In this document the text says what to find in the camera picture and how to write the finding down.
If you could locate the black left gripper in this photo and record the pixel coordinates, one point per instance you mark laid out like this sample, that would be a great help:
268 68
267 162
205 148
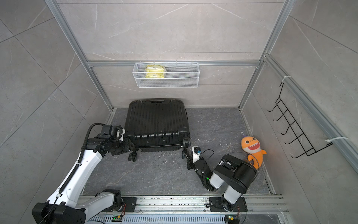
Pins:
124 144

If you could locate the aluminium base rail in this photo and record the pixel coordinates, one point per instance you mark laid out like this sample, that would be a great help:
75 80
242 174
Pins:
202 209

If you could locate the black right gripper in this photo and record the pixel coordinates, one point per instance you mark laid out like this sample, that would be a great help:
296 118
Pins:
190 163

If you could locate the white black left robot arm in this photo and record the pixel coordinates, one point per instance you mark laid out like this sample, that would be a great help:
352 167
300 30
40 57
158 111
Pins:
62 207

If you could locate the white wire mesh basket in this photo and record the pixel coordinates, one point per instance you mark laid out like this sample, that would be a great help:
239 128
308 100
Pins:
178 75

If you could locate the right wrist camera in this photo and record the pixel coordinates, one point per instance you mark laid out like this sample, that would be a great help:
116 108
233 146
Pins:
196 153

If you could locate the orange shark plush toy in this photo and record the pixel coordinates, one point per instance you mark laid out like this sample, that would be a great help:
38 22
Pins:
252 146

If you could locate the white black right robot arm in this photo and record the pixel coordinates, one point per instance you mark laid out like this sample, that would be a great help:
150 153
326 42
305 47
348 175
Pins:
236 173

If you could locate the yellow packet in basket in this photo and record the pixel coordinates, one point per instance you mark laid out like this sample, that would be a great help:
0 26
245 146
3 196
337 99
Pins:
155 71

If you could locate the black wire hook rack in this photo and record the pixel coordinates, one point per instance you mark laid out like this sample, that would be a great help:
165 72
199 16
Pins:
294 127

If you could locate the black hard-shell suitcase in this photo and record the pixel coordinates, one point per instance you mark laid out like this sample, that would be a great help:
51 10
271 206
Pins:
155 125

